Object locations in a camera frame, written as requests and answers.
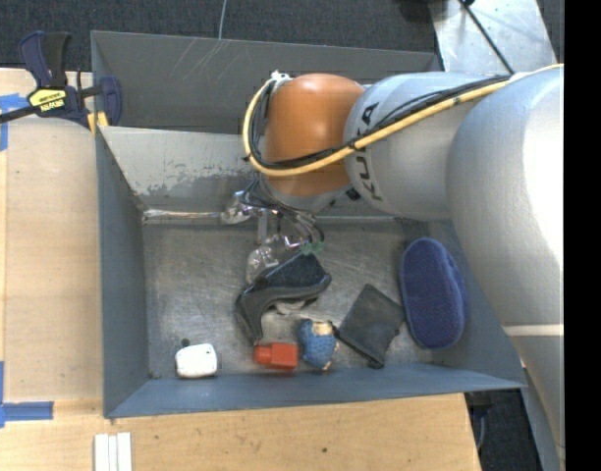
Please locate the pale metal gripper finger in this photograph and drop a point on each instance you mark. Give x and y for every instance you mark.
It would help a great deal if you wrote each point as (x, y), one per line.
(254, 265)
(272, 257)

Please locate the black high-heel shoe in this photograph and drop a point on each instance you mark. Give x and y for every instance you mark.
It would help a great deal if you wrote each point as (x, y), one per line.
(286, 280)

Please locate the grey metal bin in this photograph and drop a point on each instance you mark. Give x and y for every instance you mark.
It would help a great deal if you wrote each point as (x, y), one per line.
(197, 282)

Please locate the red plastic block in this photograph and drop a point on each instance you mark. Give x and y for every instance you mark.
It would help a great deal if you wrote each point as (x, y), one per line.
(278, 355)

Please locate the blue and beige toy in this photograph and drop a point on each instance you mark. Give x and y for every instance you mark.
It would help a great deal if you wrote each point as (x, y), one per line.
(317, 344)

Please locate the white small box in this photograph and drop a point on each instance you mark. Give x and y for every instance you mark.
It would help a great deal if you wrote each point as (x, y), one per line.
(196, 360)

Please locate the dark grey square pad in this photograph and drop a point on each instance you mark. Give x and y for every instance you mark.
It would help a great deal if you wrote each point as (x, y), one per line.
(371, 324)

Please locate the blue oval slipper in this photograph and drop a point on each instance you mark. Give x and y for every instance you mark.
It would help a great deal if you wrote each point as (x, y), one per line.
(433, 295)

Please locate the pale wood flat board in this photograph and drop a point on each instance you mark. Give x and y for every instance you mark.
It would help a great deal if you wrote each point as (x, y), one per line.
(50, 263)

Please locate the black cylinder on white bracket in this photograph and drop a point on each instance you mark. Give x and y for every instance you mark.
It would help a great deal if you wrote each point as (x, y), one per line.
(353, 194)

